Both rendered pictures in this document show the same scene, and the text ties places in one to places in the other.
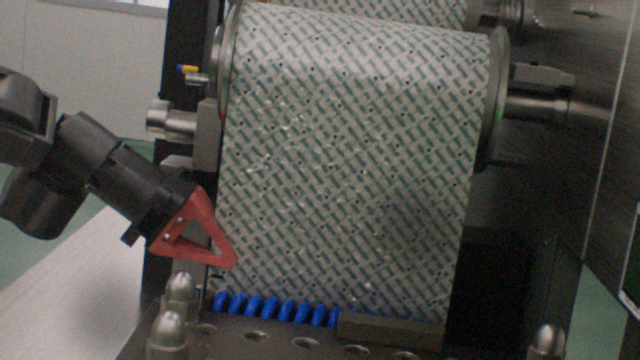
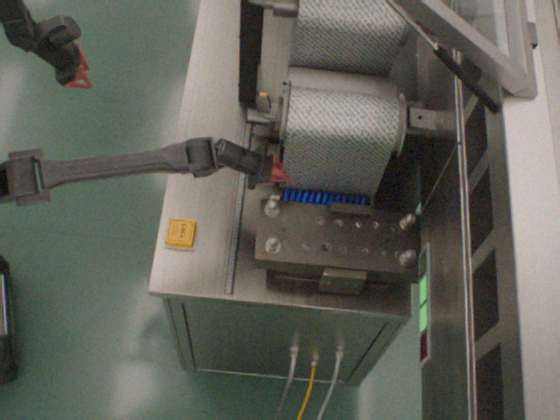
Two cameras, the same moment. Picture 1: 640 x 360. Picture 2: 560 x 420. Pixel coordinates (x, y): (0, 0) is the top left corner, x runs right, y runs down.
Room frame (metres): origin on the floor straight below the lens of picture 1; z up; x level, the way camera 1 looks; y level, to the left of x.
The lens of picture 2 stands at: (-0.06, 0.13, 2.51)
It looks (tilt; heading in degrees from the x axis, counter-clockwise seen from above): 63 degrees down; 357
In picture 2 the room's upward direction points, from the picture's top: 9 degrees clockwise
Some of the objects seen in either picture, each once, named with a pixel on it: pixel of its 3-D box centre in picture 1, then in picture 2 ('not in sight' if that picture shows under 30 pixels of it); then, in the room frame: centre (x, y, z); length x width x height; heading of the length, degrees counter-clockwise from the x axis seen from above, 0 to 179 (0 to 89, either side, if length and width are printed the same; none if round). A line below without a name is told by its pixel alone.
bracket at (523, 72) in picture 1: (539, 72); (422, 119); (0.82, -0.19, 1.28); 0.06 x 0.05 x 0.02; 90
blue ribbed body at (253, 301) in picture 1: (323, 322); (326, 199); (0.74, -0.01, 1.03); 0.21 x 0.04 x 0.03; 90
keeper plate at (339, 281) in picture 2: not in sight; (341, 282); (0.55, -0.07, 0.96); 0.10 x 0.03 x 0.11; 90
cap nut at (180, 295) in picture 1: (180, 294); (272, 206); (0.69, 0.12, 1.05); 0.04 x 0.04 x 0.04
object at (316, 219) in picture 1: (336, 233); (331, 174); (0.76, -0.01, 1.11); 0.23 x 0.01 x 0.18; 90
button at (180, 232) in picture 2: not in sight; (180, 232); (0.66, 0.35, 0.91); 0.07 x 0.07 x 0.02; 0
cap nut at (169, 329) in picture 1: (168, 338); (273, 242); (0.60, 0.11, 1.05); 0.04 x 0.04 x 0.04
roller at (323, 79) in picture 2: not in sight; (339, 96); (0.94, -0.01, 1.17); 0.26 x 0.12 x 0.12; 90
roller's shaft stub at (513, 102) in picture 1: (526, 105); (415, 128); (0.82, -0.18, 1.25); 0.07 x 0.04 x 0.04; 90
